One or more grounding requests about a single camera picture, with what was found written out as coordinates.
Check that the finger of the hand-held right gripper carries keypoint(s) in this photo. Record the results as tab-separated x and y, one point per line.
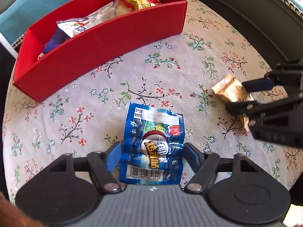
241	106
258	84

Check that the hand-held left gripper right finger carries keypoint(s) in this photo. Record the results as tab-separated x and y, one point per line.
193	157

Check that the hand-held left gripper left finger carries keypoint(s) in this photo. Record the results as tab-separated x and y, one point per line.
114	157

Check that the red cardboard box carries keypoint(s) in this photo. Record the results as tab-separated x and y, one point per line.
82	59

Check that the dark blue snack packet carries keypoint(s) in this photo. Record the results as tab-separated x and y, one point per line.
55	40

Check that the floral tablecloth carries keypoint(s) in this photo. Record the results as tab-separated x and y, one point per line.
165	75

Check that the white wafer packet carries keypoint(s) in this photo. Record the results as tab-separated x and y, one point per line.
75	26

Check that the gold snack packet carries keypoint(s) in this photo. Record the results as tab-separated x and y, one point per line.
229	89

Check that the red yellow gummy packet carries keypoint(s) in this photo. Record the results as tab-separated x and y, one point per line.
139	2

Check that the blue lion sofa cover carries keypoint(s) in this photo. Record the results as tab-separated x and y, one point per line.
23	11

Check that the grey sofa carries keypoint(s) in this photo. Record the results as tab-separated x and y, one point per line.
236	9

